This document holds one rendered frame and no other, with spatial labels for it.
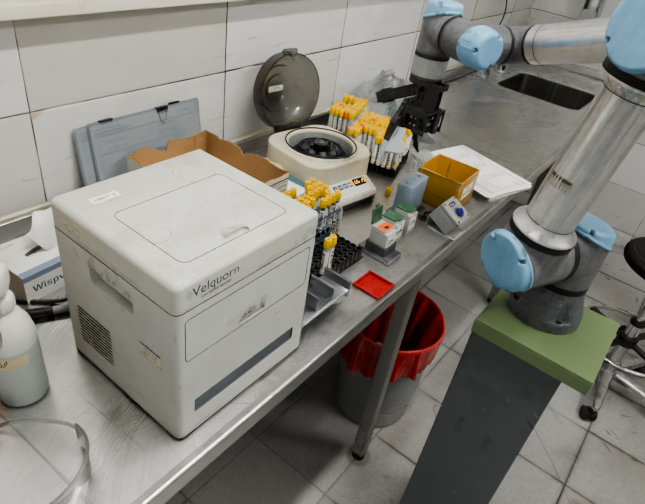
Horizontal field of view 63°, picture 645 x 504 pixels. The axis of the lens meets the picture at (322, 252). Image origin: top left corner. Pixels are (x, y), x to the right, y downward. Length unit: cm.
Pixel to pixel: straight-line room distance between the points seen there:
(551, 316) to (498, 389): 21
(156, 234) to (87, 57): 59
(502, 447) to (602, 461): 100
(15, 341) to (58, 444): 16
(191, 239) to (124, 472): 34
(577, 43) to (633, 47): 27
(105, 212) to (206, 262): 18
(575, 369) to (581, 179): 38
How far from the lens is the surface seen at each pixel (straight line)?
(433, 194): 152
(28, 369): 90
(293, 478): 187
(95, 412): 92
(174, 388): 78
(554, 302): 115
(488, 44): 110
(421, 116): 121
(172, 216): 77
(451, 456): 147
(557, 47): 112
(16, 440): 92
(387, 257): 125
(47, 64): 121
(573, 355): 115
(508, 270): 99
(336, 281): 109
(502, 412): 130
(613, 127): 89
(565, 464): 223
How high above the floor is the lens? 159
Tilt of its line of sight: 35 degrees down
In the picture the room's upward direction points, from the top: 10 degrees clockwise
